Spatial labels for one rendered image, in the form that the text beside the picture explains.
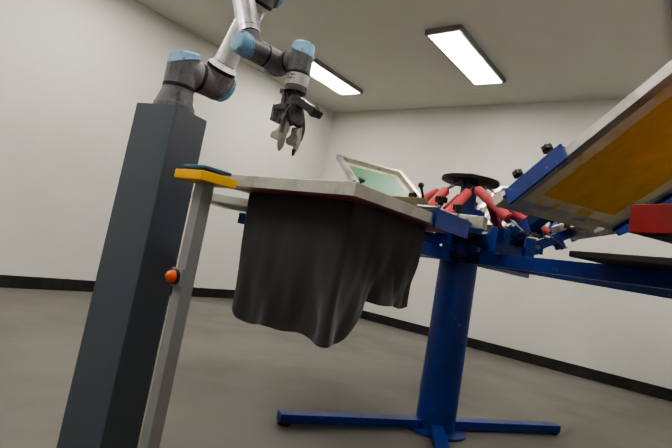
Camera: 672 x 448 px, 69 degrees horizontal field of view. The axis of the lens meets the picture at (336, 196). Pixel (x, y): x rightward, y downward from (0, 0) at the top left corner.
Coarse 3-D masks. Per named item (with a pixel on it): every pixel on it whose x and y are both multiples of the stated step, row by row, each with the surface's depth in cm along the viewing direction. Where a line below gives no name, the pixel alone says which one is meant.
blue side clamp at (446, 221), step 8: (440, 216) 171; (448, 216) 176; (456, 216) 181; (440, 224) 171; (448, 224) 176; (456, 224) 182; (464, 224) 188; (448, 232) 177; (456, 232) 182; (464, 232) 188
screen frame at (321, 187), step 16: (240, 176) 159; (256, 176) 155; (304, 192) 143; (320, 192) 138; (336, 192) 134; (352, 192) 131; (368, 192) 136; (384, 208) 148; (400, 208) 150; (416, 208) 159; (432, 224) 170
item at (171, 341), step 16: (176, 176) 140; (192, 176) 135; (208, 176) 135; (224, 176) 140; (208, 192) 141; (192, 208) 140; (208, 208) 141; (192, 224) 138; (192, 240) 137; (192, 256) 138; (192, 272) 138; (176, 288) 137; (192, 288) 139; (176, 304) 135; (176, 320) 135; (176, 336) 135; (160, 352) 135; (176, 352) 136; (160, 368) 134; (160, 384) 133; (160, 400) 133; (160, 416) 133; (144, 432) 132; (160, 432) 133
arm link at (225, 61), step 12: (264, 0) 178; (276, 0) 181; (264, 12) 182; (228, 36) 183; (228, 48) 184; (216, 60) 186; (228, 60) 185; (216, 72) 185; (228, 72) 186; (216, 84) 186; (228, 84) 190; (216, 96) 190; (228, 96) 192
